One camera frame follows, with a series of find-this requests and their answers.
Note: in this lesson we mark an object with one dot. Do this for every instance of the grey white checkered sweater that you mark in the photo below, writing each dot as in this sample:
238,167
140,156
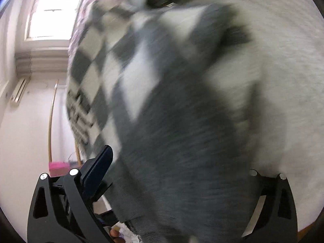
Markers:
163,88

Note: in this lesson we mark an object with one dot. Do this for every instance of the person's left hand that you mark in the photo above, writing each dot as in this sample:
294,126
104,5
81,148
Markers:
115,235

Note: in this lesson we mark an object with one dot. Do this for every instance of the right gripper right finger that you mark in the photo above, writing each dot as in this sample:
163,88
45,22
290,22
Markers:
274,214

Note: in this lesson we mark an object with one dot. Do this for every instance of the wall air conditioner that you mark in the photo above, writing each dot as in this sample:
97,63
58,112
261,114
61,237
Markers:
19,90

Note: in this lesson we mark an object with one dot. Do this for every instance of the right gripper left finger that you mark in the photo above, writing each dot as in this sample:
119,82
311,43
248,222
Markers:
61,207

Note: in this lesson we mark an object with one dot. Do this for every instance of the pink box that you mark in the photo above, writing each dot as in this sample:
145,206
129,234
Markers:
58,168

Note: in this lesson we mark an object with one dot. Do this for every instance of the white floral bed sheet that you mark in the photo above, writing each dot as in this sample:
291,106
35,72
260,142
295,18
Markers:
281,70

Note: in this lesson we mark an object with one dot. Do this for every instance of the bright window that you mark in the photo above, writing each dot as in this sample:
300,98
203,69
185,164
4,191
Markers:
52,19

